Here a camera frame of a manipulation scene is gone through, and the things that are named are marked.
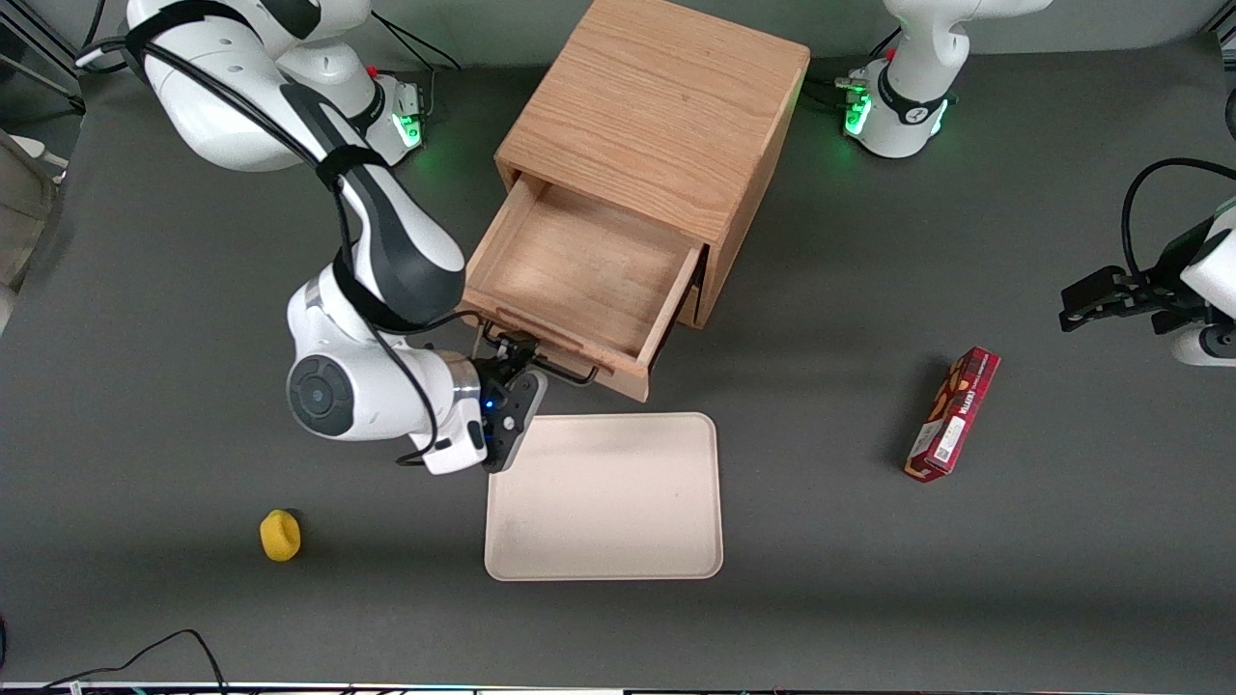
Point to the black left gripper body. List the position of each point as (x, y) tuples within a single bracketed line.
[(1151, 291)]

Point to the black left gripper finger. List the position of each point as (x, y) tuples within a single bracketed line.
[(1091, 285), (1086, 317)]

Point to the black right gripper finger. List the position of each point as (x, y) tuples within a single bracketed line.
[(496, 344), (524, 353)]

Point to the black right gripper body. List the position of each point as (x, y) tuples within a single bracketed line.
[(490, 373)]

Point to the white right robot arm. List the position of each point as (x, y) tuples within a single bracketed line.
[(377, 251)]

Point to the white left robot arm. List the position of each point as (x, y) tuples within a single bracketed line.
[(912, 97)]

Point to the wooden drawer cabinet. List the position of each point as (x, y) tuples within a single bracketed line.
[(666, 106)]

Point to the beige plastic tray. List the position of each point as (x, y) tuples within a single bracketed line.
[(608, 502)]

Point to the red cookie box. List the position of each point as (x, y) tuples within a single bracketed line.
[(951, 415)]

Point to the yellow toy fruit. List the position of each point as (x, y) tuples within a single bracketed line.
[(280, 536)]

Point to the beige rounded object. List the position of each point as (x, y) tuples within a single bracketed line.
[(24, 212)]

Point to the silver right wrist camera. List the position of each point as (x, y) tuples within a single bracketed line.
[(517, 425)]

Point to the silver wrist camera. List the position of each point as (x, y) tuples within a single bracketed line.
[(1207, 346), (517, 425)]

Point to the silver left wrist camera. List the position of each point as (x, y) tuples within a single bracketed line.
[(1207, 346)]

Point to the grey metal frame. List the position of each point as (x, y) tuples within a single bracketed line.
[(39, 68)]

